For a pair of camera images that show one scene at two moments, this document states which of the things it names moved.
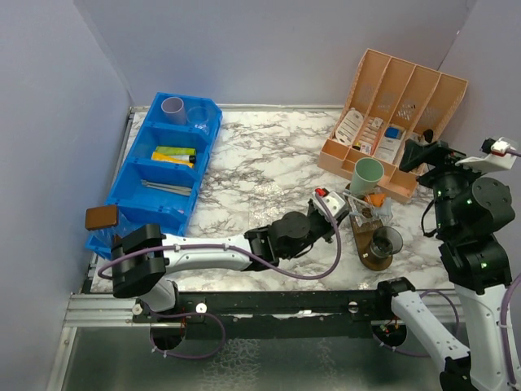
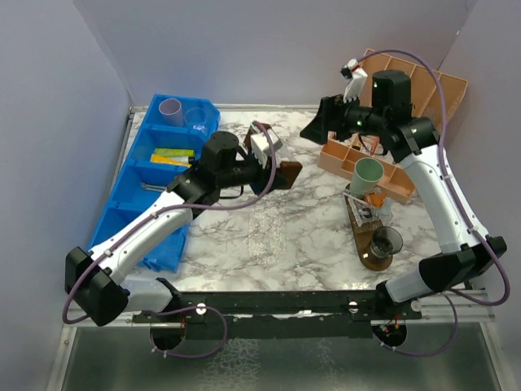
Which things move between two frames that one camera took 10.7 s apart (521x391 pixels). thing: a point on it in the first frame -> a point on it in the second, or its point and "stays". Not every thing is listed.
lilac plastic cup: [172, 109] stays
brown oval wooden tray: [363, 235] stays
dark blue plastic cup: [386, 242] stays
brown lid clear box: [103, 224] -> [263, 142]
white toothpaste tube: [386, 210] stays
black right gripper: [437, 153] -> [326, 119]
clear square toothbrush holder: [363, 213] stays
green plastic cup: [366, 175] stays
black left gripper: [329, 227] -> [263, 179]
